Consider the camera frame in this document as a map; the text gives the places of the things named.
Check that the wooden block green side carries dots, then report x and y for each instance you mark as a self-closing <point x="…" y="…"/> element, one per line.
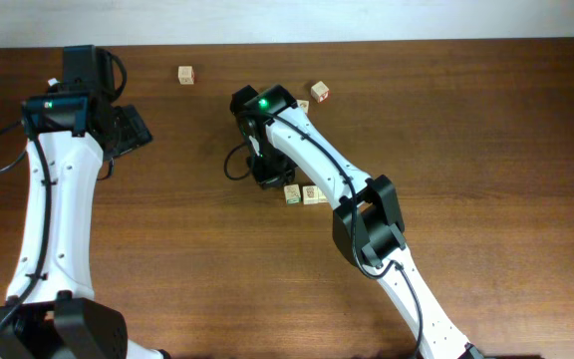
<point x="292" y="193"/>

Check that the plain wooden picture block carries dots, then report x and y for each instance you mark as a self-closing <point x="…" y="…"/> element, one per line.
<point x="310" y="194"/>

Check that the wooden block red side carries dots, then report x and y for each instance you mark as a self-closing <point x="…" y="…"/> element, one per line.
<point x="320" y="92"/>

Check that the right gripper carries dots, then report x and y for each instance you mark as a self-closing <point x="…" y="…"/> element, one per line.
<point x="266" y="179"/>

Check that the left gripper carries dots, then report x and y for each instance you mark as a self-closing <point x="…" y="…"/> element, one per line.
<point x="136" y="132"/>

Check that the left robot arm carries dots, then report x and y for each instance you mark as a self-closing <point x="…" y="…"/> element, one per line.
<point x="50" y="309"/>

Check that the wooden block blue corner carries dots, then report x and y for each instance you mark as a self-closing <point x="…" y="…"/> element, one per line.
<point x="321" y="197"/>

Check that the wooden block red edge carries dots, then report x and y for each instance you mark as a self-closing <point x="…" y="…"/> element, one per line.
<point x="304" y="105"/>

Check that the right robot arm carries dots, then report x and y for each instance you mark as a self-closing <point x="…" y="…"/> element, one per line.
<point x="368" y="226"/>

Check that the far left wooden block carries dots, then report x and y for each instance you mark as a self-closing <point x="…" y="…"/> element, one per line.
<point x="186" y="75"/>

